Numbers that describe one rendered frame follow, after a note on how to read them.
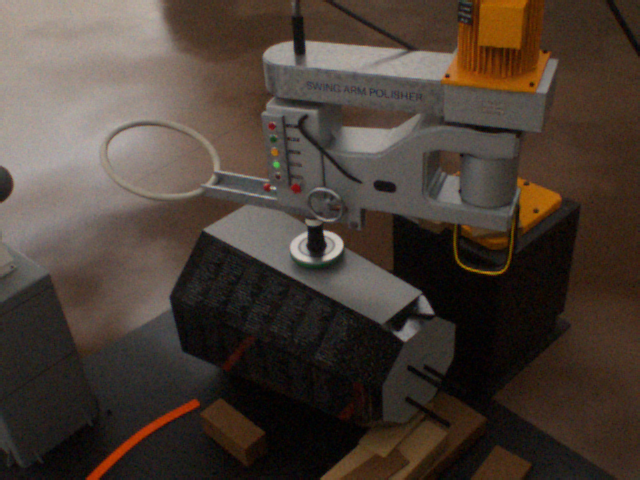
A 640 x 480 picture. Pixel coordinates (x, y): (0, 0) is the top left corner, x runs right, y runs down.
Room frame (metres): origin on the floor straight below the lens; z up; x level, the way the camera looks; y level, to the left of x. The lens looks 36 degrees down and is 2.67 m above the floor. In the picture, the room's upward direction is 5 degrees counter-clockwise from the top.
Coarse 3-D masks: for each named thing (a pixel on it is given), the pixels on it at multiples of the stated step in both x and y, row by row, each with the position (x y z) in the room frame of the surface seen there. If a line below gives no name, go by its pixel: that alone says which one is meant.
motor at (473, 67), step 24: (480, 0) 2.11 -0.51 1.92; (504, 0) 2.06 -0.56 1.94; (528, 0) 2.09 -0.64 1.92; (480, 24) 2.04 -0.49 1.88; (504, 24) 2.01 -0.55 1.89; (528, 24) 2.08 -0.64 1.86; (480, 48) 2.10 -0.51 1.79; (504, 48) 2.07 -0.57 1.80; (528, 48) 2.08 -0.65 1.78; (456, 72) 2.15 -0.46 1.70; (480, 72) 2.11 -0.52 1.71; (504, 72) 2.08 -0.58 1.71; (528, 72) 2.11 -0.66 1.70
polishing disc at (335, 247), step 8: (328, 232) 2.54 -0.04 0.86; (296, 240) 2.51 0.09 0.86; (304, 240) 2.50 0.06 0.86; (328, 240) 2.49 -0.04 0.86; (336, 240) 2.48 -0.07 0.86; (296, 248) 2.45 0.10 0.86; (304, 248) 2.45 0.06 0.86; (328, 248) 2.43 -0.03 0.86; (336, 248) 2.43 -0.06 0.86; (296, 256) 2.40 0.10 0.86; (304, 256) 2.39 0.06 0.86; (312, 256) 2.39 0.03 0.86; (320, 256) 2.39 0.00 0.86; (328, 256) 2.38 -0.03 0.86; (336, 256) 2.38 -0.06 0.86
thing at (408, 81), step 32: (288, 64) 2.37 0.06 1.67; (320, 64) 2.35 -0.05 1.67; (352, 64) 2.33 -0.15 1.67; (384, 64) 2.31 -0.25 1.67; (416, 64) 2.29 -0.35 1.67; (448, 64) 2.26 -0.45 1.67; (288, 96) 2.36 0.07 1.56; (320, 96) 2.31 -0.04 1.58; (352, 96) 2.26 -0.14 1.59; (384, 96) 2.22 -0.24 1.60; (416, 96) 2.17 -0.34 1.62; (448, 96) 2.12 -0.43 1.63; (480, 96) 2.08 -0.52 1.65; (512, 96) 2.04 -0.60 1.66; (544, 96) 2.00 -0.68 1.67; (480, 128) 2.10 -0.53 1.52; (512, 128) 2.04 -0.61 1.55
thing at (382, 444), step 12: (408, 420) 2.07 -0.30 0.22; (372, 432) 2.03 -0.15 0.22; (384, 432) 2.02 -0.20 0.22; (396, 432) 2.02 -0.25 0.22; (408, 432) 2.02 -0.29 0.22; (360, 444) 1.98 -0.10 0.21; (372, 444) 1.97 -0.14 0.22; (384, 444) 1.96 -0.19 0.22; (396, 444) 1.96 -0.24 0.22; (384, 456) 1.91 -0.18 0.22; (396, 456) 1.90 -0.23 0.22; (360, 468) 1.86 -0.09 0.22; (372, 468) 1.86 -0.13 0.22; (384, 468) 1.85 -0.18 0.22; (396, 468) 1.85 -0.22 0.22
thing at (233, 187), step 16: (224, 176) 2.67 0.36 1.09; (240, 176) 2.64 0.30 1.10; (208, 192) 2.58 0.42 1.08; (224, 192) 2.55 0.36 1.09; (240, 192) 2.52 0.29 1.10; (256, 192) 2.58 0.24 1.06; (272, 192) 2.57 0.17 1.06; (272, 208) 2.46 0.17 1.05; (288, 208) 2.43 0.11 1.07; (352, 224) 2.29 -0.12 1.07
